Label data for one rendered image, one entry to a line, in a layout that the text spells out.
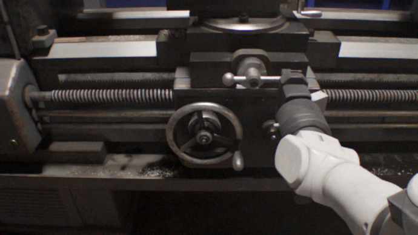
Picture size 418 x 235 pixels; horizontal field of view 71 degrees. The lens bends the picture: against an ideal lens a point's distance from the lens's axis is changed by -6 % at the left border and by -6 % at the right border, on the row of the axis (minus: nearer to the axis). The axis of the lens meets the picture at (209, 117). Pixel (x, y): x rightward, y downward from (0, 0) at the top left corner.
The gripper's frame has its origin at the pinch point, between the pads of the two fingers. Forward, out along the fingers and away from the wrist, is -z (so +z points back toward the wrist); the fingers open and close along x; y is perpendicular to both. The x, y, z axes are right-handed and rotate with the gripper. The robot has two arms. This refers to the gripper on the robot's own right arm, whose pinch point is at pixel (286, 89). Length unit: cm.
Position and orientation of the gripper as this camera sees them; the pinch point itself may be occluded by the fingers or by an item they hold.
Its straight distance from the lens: 70.5
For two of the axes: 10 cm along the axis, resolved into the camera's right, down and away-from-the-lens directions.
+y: -10.0, 0.0, 0.1
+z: -0.1, 5.7, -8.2
